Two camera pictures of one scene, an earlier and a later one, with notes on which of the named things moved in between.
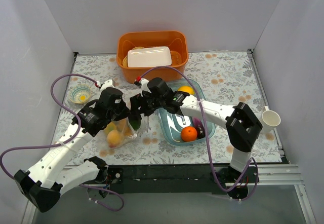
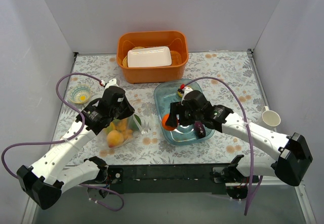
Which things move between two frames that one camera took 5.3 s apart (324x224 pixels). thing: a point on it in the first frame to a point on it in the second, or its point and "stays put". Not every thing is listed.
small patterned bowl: [80, 94] stays put
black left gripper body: [124, 111] stays put
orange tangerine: [189, 134] to [164, 119]
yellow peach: [114, 138] stays put
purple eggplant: [200, 125] stays put
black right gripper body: [139, 105] to [177, 112]
